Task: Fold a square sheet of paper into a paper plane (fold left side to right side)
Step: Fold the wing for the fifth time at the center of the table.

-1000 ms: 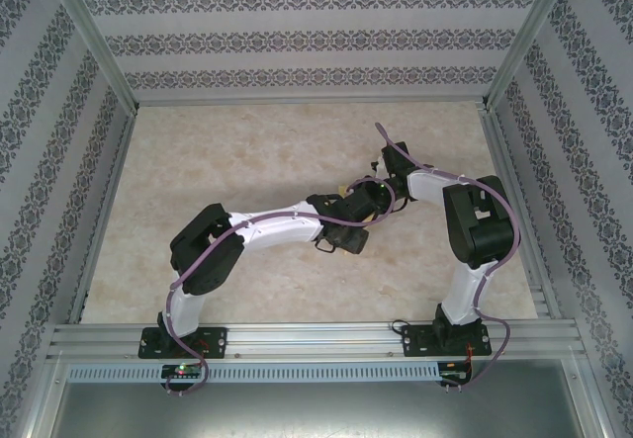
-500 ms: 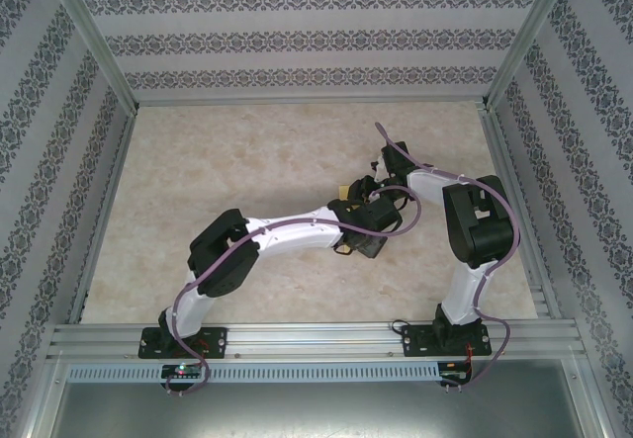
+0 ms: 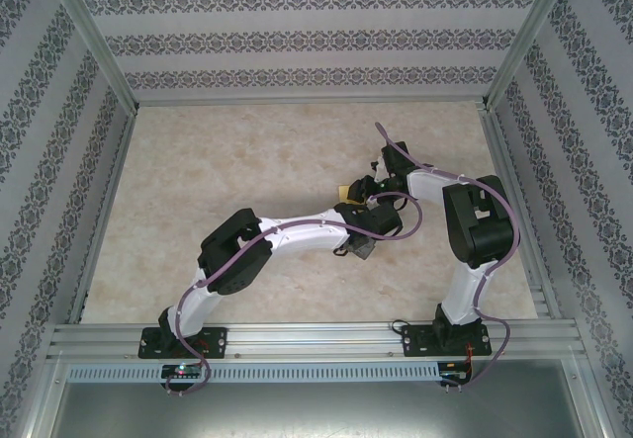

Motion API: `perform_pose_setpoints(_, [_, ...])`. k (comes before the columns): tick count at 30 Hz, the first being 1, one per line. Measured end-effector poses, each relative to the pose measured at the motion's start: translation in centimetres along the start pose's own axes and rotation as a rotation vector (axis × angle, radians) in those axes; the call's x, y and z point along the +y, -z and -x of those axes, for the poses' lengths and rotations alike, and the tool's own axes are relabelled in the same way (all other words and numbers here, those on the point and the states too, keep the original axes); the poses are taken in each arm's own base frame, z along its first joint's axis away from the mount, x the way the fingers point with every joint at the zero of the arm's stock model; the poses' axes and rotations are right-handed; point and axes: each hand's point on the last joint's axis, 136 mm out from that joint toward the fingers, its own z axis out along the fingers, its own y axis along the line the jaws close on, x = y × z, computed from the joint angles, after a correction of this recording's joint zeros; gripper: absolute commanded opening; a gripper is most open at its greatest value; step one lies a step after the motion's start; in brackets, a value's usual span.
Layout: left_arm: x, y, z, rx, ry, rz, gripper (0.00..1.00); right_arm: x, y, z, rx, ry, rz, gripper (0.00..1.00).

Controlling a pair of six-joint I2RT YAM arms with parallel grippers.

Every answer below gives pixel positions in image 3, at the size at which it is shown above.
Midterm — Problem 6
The purple cable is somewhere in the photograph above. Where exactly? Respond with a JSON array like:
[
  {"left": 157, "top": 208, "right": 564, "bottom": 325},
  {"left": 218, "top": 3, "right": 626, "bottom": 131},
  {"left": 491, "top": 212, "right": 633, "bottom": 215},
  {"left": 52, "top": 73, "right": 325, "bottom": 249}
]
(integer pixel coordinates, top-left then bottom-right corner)
[
  {"left": 165, "top": 193, "right": 424, "bottom": 397},
  {"left": 374, "top": 121, "right": 524, "bottom": 394}
]

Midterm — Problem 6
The short aluminium wall rail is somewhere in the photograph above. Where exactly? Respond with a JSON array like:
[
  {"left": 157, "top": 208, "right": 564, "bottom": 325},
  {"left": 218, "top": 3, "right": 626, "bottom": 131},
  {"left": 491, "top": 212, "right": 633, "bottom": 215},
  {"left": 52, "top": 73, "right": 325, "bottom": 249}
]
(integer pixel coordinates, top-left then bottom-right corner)
[{"left": 132, "top": 92, "right": 491, "bottom": 109}]

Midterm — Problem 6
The aluminium side rail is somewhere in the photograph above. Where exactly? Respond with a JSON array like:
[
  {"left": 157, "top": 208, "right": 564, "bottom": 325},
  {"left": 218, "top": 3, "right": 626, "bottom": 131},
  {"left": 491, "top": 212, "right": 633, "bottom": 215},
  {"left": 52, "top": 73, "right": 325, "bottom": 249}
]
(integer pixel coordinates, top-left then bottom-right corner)
[
  {"left": 67, "top": 109, "right": 140, "bottom": 324},
  {"left": 477, "top": 104, "right": 564, "bottom": 320}
]

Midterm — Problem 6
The slotted grey cable duct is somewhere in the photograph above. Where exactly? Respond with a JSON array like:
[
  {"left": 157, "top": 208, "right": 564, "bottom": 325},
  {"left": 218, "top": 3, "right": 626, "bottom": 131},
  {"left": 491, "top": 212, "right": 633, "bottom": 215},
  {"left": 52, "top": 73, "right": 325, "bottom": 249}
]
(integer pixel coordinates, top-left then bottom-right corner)
[{"left": 65, "top": 361, "right": 443, "bottom": 385}]

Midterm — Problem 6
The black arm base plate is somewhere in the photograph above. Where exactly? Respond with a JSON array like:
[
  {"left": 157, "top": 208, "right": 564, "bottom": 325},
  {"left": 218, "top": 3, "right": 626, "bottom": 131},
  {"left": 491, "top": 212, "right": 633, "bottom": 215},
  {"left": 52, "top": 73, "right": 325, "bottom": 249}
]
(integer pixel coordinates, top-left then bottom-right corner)
[
  {"left": 402, "top": 323, "right": 495, "bottom": 359},
  {"left": 139, "top": 326, "right": 229, "bottom": 361}
]

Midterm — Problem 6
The wide aluminium mounting rail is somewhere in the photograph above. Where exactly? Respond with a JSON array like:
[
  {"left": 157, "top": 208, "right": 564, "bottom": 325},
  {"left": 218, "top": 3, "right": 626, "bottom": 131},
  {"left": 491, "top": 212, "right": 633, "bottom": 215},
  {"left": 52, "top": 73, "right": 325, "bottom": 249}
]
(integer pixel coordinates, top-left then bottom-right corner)
[{"left": 46, "top": 318, "right": 583, "bottom": 361}]

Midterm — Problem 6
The grey metal panel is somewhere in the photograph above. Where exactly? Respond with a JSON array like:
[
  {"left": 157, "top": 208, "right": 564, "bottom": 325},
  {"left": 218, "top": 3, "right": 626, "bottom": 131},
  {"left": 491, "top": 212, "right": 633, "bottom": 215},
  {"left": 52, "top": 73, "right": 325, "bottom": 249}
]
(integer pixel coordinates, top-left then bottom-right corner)
[{"left": 46, "top": 381, "right": 607, "bottom": 438}]

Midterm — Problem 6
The small circuit board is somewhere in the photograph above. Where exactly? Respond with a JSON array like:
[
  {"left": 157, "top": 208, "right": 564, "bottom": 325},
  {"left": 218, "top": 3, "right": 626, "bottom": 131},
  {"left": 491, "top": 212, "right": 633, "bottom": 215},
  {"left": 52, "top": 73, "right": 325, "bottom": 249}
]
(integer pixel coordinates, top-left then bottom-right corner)
[
  {"left": 161, "top": 363, "right": 205, "bottom": 380},
  {"left": 439, "top": 368, "right": 472, "bottom": 386}
]

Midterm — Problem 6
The aluminium frame post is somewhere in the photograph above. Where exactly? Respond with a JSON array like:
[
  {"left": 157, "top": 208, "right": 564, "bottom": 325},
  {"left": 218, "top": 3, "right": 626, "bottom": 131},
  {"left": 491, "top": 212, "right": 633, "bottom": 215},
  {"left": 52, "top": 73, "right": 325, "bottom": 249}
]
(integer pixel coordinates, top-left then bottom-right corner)
[
  {"left": 482, "top": 0, "right": 581, "bottom": 111},
  {"left": 46, "top": 0, "right": 140, "bottom": 113}
]

